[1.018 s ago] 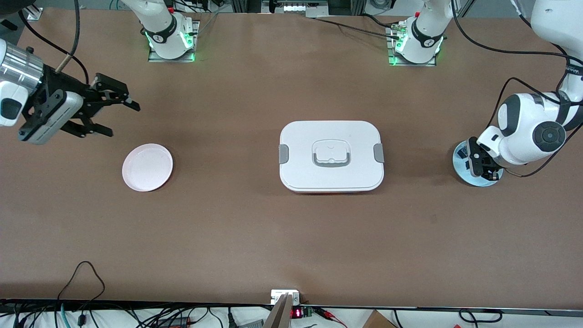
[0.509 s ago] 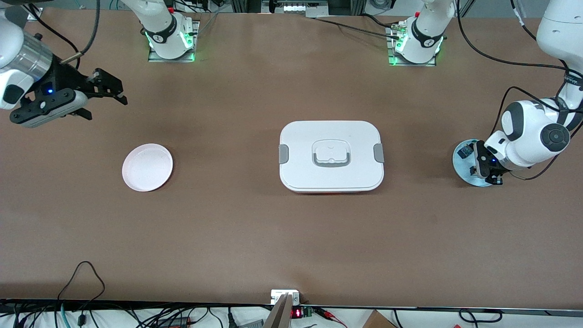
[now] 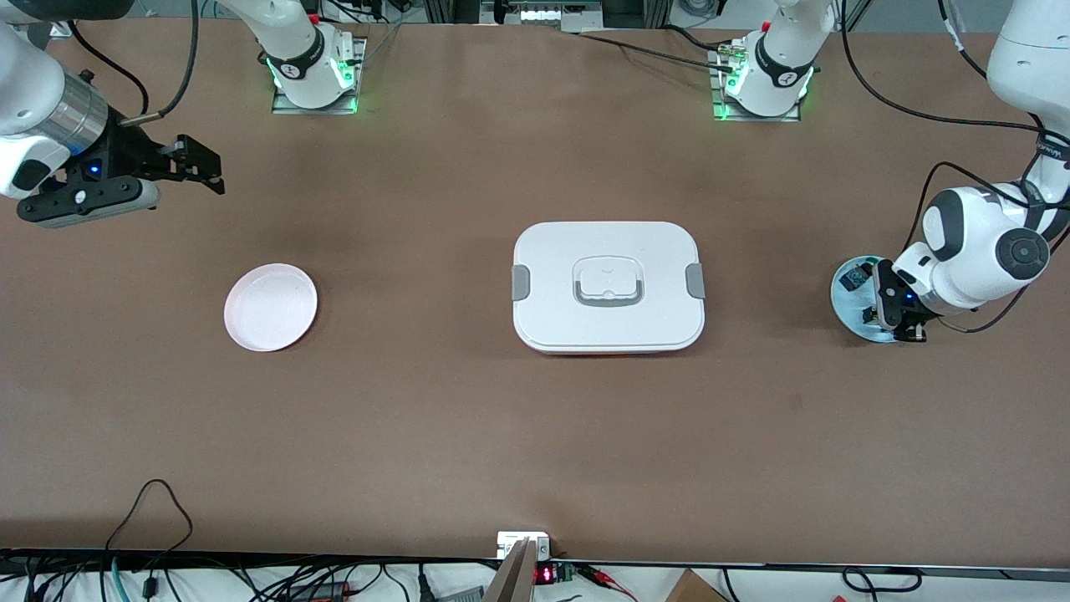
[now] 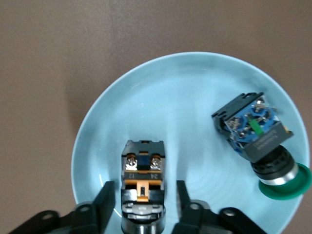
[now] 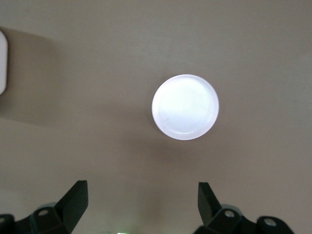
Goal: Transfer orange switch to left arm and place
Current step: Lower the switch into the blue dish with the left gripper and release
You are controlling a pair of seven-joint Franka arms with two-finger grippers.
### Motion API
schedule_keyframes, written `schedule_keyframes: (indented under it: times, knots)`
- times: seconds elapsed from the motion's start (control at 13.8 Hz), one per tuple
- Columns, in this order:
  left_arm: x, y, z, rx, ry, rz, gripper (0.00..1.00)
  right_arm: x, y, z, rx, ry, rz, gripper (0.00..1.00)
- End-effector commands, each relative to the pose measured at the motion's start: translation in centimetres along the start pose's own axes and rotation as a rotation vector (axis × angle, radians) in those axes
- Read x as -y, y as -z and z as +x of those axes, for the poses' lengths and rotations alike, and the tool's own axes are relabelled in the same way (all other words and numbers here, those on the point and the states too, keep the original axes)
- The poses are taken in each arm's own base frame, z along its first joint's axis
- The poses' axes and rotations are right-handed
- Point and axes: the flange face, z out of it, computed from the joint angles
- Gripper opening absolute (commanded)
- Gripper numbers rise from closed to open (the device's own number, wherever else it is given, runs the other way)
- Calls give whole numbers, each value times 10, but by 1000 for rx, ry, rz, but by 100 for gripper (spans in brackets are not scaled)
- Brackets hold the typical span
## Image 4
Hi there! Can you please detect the blue switch with green button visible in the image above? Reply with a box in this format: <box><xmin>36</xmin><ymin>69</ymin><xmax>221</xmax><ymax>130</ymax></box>
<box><xmin>211</xmin><ymin>92</ymin><xmax>312</xmax><ymax>201</ymax></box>

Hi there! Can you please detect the orange black push-button switch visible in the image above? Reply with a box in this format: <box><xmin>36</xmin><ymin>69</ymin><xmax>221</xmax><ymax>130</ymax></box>
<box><xmin>120</xmin><ymin>139</ymin><xmax>167</xmax><ymax>234</ymax></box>

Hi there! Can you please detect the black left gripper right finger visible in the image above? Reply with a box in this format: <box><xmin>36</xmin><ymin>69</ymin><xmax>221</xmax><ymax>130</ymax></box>
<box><xmin>173</xmin><ymin>180</ymin><xmax>220</xmax><ymax>234</ymax></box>

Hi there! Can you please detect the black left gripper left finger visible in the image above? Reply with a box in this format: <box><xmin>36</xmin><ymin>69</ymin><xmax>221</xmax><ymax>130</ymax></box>
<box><xmin>56</xmin><ymin>180</ymin><xmax>116</xmax><ymax>234</ymax></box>

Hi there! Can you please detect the light blue round plate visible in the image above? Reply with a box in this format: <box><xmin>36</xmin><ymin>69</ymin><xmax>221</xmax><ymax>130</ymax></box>
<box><xmin>70</xmin><ymin>51</ymin><xmax>308</xmax><ymax>234</ymax></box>

